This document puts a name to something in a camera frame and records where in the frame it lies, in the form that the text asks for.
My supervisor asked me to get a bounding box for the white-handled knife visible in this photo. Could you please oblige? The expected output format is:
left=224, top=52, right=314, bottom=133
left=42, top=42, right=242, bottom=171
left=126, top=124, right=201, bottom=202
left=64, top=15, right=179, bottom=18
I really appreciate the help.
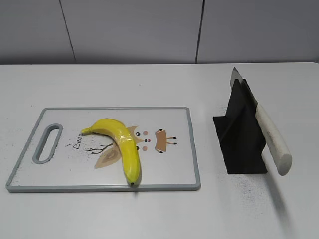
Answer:
left=230, top=67, right=292, bottom=176

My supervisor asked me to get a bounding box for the yellow plastic banana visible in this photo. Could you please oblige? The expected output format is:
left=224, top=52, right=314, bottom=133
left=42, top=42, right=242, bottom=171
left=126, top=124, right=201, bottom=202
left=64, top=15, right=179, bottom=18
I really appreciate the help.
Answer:
left=81, top=118, right=141, bottom=186

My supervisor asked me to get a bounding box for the black knife stand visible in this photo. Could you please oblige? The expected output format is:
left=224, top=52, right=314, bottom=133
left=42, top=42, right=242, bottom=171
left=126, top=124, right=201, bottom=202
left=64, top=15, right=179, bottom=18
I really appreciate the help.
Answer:
left=213, top=79, right=267, bottom=174

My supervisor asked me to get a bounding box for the white grey-rimmed cutting board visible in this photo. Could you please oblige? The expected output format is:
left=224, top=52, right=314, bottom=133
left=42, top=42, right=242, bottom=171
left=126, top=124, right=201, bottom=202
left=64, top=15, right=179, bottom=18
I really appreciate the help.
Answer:
left=6, top=107, right=200, bottom=193

